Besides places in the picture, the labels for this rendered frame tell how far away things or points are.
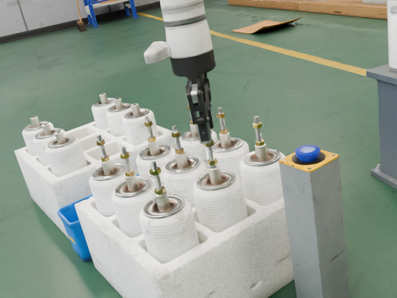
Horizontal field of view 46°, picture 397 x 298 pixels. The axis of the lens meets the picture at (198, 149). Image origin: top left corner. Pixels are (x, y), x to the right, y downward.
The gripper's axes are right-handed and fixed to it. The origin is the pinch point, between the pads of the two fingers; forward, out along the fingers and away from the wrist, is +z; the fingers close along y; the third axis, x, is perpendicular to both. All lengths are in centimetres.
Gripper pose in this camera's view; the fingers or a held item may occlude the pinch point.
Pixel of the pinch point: (205, 128)
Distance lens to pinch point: 84.9
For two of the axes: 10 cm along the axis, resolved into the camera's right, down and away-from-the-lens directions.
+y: 0.7, -4.0, 9.1
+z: 1.8, 9.1, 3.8
